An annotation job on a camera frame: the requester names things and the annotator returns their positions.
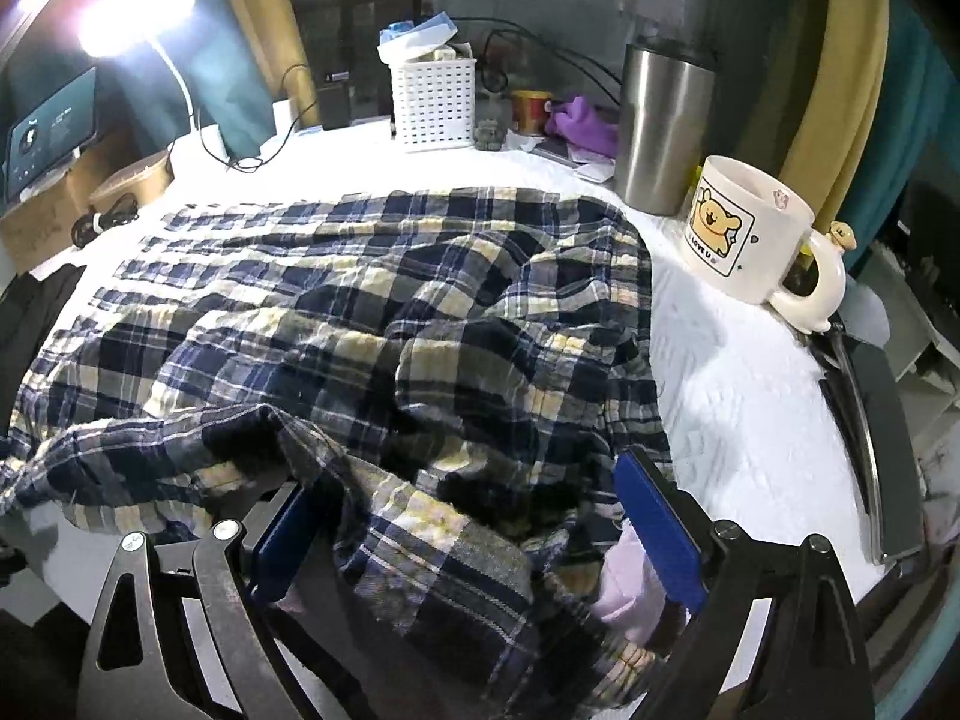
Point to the blue yellow plaid pants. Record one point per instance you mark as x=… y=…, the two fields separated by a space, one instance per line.
x=458 y=372

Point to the yellow right curtain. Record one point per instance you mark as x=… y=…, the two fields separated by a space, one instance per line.
x=823 y=158

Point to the black power adapter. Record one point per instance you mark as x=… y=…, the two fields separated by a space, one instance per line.
x=334 y=101

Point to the tablet with green screen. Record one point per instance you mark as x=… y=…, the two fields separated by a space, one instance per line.
x=65 y=122

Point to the stainless steel tumbler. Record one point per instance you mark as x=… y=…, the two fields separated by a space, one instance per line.
x=667 y=94

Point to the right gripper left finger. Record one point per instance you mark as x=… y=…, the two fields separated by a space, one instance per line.
x=140 y=660

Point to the teal left curtain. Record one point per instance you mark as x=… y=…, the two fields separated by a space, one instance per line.
x=212 y=54

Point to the small red yellow can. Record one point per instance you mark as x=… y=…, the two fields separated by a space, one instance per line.
x=530 y=110

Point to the white desk lamp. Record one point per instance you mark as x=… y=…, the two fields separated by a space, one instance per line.
x=108 y=29

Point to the yellow left curtain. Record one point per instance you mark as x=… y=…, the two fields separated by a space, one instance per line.
x=271 y=30

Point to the white perforated plastic basket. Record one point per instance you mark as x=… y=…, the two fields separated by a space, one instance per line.
x=433 y=104

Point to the cream bear mug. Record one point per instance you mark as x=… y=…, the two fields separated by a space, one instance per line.
x=744 y=231

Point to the white phone charger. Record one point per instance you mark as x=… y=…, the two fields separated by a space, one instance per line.
x=285 y=114

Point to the yellow curtain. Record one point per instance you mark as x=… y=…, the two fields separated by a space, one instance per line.
x=823 y=158
x=271 y=30

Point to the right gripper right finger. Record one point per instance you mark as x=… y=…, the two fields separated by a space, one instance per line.
x=812 y=660

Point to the brown cardboard box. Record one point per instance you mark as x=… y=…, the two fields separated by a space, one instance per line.
x=35 y=230

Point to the purple cloth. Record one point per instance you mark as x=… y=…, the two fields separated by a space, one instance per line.
x=580 y=123

